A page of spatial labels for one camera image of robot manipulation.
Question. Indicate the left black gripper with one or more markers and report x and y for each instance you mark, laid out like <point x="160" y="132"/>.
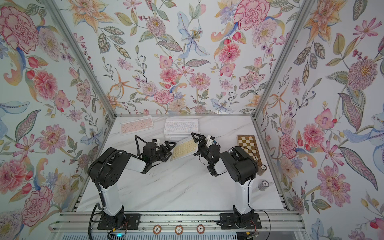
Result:
<point x="164" y="151"/>

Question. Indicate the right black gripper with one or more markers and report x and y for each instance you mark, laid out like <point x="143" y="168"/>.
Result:
<point x="201" y="148"/>

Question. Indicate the yellow keyboard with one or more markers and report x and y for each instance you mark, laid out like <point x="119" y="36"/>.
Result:
<point x="184" y="148"/>
<point x="178" y="135"/>
<point x="174" y="140"/>

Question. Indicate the white keyboard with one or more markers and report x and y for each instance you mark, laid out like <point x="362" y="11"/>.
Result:
<point x="178" y="138"/>
<point x="181" y="126"/>

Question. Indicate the pink keyboard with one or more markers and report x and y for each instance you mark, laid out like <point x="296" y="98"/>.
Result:
<point x="175" y="137"/>
<point x="138" y="125"/>

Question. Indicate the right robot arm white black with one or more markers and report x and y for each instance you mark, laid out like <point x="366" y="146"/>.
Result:
<point x="241" y="167"/>

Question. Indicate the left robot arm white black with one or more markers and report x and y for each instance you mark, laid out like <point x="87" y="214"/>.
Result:
<point x="108" y="168"/>

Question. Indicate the wooden chessboard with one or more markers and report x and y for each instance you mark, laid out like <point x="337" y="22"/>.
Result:
<point x="249" y="144"/>

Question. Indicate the brown cylindrical can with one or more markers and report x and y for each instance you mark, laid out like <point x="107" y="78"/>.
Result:
<point x="262" y="169"/>

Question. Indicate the silver patterned can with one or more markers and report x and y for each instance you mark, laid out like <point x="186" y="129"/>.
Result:
<point x="263" y="185"/>

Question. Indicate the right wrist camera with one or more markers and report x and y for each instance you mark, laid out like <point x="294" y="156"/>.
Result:
<point x="210" y="141"/>

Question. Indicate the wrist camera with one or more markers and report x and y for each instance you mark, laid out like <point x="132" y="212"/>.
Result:
<point x="210" y="141"/>
<point x="156" y="142"/>

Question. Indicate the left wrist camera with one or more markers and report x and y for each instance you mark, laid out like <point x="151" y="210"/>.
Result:
<point x="156" y="142"/>

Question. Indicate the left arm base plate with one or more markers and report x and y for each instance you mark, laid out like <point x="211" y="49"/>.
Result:
<point x="121" y="221"/>

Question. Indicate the left orange ring marker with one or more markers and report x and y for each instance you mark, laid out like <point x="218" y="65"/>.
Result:
<point x="157" y="229"/>

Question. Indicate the orange ring marker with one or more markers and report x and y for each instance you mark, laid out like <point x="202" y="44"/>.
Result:
<point x="200" y="229"/>
<point x="179" y="230"/>
<point x="157" y="229"/>

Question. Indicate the middle orange ring marker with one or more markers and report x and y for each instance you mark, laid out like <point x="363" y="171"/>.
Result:
<point x="179" y="230"/>

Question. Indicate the right orange ring marker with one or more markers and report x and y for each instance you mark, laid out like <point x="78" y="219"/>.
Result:
<point x="200" y="229"/>

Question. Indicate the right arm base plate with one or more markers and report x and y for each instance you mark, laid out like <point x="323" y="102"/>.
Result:
<point x="228" y="222"/>

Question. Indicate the aluminium front rail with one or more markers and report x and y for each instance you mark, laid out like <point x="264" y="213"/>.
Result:
<point x="275" y="221"/>

